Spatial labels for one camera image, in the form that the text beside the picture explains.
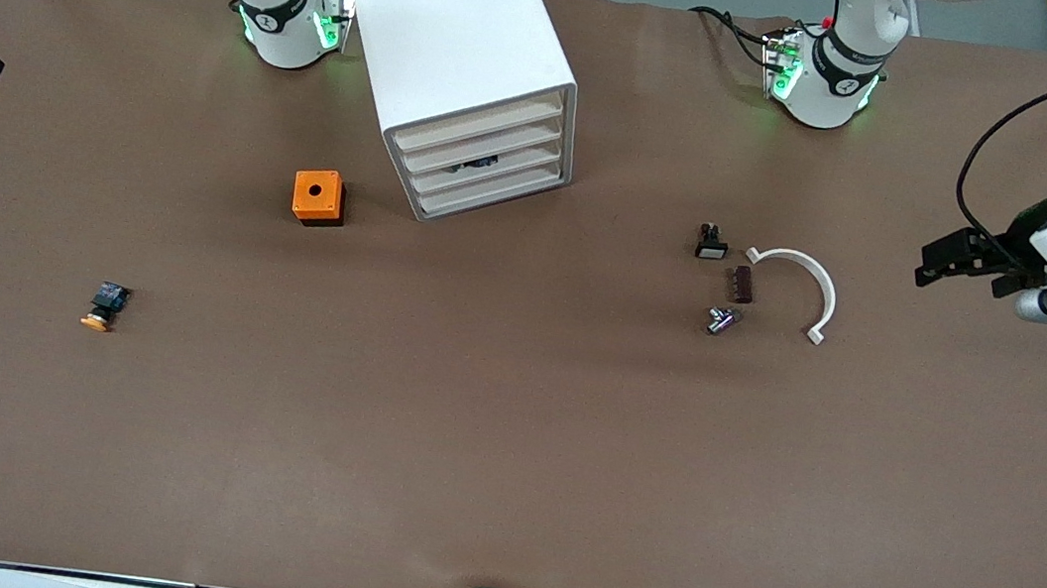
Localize white drawer cabinet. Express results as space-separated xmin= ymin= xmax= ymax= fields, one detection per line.
xmin=314 ymin=0 xmax=594 ymax=240

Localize silver purple key switch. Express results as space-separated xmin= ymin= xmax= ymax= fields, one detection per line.
xmin=704 ymin=303 xmax=743 ymax=339

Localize orange push button switch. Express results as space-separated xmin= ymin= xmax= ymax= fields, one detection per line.
xmin=78 ymin=279 xmax=132 ymax=336

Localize small black white switch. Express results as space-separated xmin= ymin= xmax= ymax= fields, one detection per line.
xmin=694 ymin=222 xmax=733 ymax=262

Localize orange box with black base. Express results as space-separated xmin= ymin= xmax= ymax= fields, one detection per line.
xmin=290 ymin=167 xmax=349 ymax=231

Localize black base power cable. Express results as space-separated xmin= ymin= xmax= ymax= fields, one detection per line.
xmin=684 ymin=3 xmax=780 ymax=70

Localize white curved plastic bracket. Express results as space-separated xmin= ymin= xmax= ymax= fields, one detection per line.
xmin=736 ymin=244 xmax=843 ymax=348

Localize white plastic drawer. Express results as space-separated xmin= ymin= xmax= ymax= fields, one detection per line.
xmin=410 ymin=147 xmax=568 ymax=234
xmin=396 ymin=98 xmax=568 ymax=192
xmin=389 ymin=71 xmax=571 ymax=175
xmin=404 ymin=124 xmax=567 ymax=212

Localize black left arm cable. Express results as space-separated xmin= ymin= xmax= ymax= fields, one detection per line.
xmin=948 ymin=50 xmax=1047 ymax=270

